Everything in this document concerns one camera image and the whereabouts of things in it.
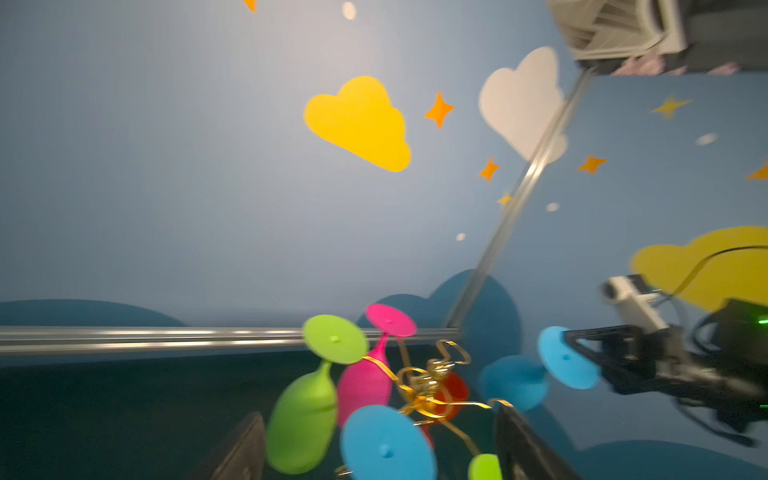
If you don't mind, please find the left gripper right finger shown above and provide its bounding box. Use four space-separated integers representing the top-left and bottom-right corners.
494 405 582 480

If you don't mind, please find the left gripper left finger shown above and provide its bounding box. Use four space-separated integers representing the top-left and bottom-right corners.
191 412 266 480

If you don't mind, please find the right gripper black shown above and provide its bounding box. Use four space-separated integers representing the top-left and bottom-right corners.
563 325 762 399

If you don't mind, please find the blue wine glass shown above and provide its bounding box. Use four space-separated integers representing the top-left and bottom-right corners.
479 326 601 412
340 405 437 480

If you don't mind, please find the red wine glass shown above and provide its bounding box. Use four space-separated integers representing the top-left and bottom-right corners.
435 372 470 422

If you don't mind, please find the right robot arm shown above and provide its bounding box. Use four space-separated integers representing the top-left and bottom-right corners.
561 299 767 448

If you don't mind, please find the front green wine glass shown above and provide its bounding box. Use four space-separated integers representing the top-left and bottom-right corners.
467 454 503 480

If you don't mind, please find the green wine glass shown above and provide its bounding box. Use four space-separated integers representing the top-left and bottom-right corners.
467 454 503 480
266 314 368 475

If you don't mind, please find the back green wine glass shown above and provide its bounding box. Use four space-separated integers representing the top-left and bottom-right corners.
266 314 368 475

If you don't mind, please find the pink wine glass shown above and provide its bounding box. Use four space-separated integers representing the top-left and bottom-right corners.
337 304 417 427

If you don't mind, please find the ceiling air conditioner unit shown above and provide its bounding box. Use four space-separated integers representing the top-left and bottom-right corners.
547 0 688 61

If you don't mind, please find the gold wire glass rack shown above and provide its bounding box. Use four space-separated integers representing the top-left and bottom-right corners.
337 340 511 479

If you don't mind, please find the right aluminium frame post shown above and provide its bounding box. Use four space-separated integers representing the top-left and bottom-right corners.
443 67 596 329

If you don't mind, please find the back aluminium frame bar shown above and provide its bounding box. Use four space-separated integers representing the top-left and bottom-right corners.
0 325 463 358

